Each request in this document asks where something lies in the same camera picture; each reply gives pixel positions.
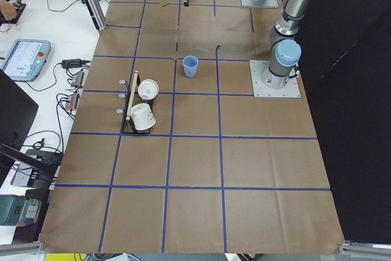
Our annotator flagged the green box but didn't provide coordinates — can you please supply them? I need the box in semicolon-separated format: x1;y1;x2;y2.
1;194;42;227

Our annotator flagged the white cup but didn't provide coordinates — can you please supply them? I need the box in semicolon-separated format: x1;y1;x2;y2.
137;79;159;100
131;103;156;131

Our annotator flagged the wooden rack handle bar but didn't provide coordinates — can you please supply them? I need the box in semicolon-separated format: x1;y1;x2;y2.
126;70;139;121

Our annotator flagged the black red control box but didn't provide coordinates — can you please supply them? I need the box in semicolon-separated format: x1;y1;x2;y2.
8;3;26;24

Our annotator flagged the black wire cup rack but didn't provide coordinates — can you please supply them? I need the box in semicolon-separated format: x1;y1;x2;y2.
117;70;159;134

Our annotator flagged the white cup lower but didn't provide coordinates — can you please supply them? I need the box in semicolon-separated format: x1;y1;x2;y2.
131;103;156;131

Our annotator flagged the black power adapter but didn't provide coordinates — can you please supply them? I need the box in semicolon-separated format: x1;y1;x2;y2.
61;59;82;69

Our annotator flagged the black monitor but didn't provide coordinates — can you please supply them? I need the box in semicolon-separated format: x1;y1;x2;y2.
0;68;40;185

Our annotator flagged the orange grey adapter upper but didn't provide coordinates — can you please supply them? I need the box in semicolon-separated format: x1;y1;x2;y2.
70;70;84;87

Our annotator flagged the orange grey adapter lower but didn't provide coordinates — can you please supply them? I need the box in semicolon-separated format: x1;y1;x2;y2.
65;92;79;112

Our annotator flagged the grey docking hub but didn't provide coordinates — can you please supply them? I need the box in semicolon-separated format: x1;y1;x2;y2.
11;163;34;187

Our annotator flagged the blue plastic cup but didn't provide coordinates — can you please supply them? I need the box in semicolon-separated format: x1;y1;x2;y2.
183;56;199;78

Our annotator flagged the brown paper table cover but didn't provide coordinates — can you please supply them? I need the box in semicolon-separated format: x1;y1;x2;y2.
40;0;343;254

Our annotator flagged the orange grey adapter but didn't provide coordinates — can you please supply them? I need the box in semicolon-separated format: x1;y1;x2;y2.
65;92;79;112
70;70;84;87

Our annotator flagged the teach pendant tablet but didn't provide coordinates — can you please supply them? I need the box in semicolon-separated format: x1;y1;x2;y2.
1;39;51;82

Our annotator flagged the white cup upper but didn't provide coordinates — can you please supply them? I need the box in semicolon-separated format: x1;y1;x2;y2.
137;79;159;100

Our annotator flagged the person hand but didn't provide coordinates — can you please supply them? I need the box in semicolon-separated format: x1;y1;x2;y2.
0;0;16;21

